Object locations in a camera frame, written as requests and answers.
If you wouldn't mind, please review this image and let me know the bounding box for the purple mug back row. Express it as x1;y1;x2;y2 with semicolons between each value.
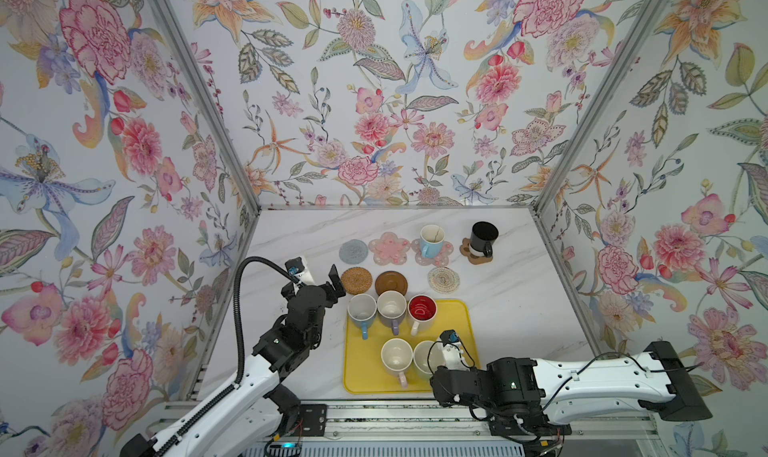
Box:
377;290;407;336

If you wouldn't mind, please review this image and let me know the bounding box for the blue mug back row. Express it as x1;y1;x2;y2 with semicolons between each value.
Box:
347;294;378;340

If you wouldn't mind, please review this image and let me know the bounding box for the green handle mug front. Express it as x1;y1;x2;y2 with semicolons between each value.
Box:
413;341;446;380

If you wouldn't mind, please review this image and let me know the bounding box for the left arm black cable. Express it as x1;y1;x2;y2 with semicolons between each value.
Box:
149;255;298;457

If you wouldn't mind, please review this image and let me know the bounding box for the pink handle mug front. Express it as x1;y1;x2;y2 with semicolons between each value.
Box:
380;338;414;389

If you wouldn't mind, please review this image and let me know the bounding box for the black mug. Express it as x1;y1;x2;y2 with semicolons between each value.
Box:
469;221;499;259

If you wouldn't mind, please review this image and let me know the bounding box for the brown wooden round coaster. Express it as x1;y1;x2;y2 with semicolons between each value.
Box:
374;271;408;295

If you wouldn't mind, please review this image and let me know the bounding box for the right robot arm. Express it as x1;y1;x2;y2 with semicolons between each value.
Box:
430;341;712;431

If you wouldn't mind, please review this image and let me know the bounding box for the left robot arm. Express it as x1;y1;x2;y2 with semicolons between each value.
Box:
120;256;347;456

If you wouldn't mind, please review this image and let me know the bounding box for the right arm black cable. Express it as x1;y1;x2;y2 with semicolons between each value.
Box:
431;330;703;440

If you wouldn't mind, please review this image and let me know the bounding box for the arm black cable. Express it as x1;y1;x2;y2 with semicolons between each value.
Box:
149;255;298;457
431;330;703;440

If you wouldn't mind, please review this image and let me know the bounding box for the pink flower coaster right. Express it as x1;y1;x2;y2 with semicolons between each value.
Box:
411;239;454;267

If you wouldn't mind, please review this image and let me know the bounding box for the pink flower coaster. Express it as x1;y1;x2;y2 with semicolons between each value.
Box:
411;239;454;267
368;232;411;266

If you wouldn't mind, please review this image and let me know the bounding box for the cork paw print coaster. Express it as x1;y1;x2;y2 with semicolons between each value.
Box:
460;238;493;265

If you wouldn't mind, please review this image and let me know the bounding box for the woven rattan round coaster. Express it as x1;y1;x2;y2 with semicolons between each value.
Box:
341;267;373;295

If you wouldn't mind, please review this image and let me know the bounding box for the pink flower coaster left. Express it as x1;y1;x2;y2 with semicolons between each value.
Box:
368;232;411;266

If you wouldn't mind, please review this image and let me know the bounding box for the colourful woven round coaster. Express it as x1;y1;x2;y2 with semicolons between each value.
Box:
427;267;461;294

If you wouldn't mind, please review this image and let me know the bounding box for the blue handle mug front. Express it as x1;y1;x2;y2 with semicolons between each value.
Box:
419;224;445;259

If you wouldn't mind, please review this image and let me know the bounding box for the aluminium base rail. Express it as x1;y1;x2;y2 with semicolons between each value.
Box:
286;398;659;443

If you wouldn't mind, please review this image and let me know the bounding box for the grey round coaster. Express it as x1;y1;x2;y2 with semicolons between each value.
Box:
339;239;369;266

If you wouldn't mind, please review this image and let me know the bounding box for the red interior white mug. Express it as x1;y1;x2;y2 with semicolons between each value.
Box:
406;295;438;336

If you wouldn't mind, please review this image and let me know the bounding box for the yellow tray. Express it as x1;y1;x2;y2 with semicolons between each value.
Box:
343;299;480;395

